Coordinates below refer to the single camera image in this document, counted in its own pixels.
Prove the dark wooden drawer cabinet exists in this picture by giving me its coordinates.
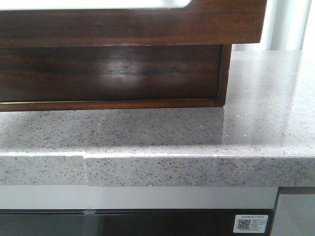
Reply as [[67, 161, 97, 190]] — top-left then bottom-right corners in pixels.
[[0, 43, 233, 112]]

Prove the dark glass appliance door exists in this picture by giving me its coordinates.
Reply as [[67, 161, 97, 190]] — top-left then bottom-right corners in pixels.
[[0, 209, 273, 236]]

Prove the white pleated curtain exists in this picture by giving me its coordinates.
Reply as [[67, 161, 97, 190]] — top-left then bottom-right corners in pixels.
[[232, 0, 315, 51]]

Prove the white QR code sticker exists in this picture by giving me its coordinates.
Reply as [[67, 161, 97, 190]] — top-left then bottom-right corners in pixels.
[[233, 215, 269, 234]]

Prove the grey cabinet panel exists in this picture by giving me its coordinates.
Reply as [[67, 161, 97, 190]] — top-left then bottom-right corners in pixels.
[[271, 187, 315, 236]]

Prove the wooden drawer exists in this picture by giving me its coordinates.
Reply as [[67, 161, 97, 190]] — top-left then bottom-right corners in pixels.
[[0, 44, 223, 103], [0, 0, 266, 48]]

